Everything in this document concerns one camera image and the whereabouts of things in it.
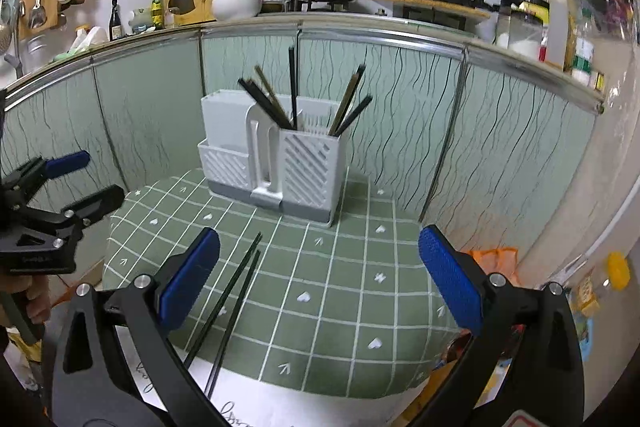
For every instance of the round wooden board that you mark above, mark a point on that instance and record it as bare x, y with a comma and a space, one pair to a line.
435, 6

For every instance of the person's left hand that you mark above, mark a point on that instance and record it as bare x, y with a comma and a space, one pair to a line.
39, 299

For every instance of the wooden chopstick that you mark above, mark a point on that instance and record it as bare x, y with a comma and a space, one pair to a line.
352, 89
265, 82

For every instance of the small dark sauce bottle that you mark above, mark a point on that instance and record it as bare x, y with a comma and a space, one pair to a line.
116, 24

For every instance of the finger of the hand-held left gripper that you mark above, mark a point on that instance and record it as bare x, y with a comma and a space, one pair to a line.
100, 202
67, 163

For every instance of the green checked tablecloth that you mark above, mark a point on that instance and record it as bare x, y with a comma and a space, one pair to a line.
325, 282

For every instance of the white bowl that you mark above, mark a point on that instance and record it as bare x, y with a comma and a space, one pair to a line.
235, 4

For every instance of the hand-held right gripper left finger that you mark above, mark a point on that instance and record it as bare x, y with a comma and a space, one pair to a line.
192, 277

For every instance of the white and grey utensil holder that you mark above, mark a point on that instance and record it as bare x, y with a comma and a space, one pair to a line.
305, 167

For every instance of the orange snack bag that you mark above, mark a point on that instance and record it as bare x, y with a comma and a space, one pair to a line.
495, 262

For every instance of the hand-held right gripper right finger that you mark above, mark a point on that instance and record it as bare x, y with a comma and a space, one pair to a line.
450, 277

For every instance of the white squeeze bottle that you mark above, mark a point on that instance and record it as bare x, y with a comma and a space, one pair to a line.
558, 32

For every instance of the green label seasoning bottle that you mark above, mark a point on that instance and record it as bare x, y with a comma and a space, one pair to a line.
583, 57

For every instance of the green glass bottle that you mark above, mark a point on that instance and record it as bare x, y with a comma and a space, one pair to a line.
157, 12

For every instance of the black and yellow canister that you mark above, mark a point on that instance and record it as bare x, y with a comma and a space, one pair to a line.
522, 24

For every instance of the yellow-lid glass jar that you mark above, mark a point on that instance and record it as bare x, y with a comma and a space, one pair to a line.
607, 279

